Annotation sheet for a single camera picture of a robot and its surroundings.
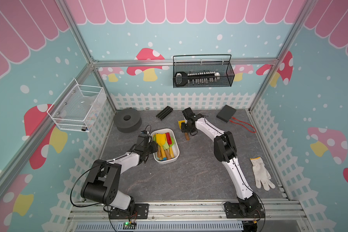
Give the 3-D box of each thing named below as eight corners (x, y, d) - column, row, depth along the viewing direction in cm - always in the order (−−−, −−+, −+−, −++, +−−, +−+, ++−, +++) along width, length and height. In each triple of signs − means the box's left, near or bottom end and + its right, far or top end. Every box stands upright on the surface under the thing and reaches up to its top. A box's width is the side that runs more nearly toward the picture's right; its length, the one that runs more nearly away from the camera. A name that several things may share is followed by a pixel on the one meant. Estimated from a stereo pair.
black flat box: (216, 116, 119) (217, 114, 117) (225, 106, 127) (225, 104, 125) (227, 122, 115) (228, 120, 113) (235, 111, 123) (236, 109, 121)
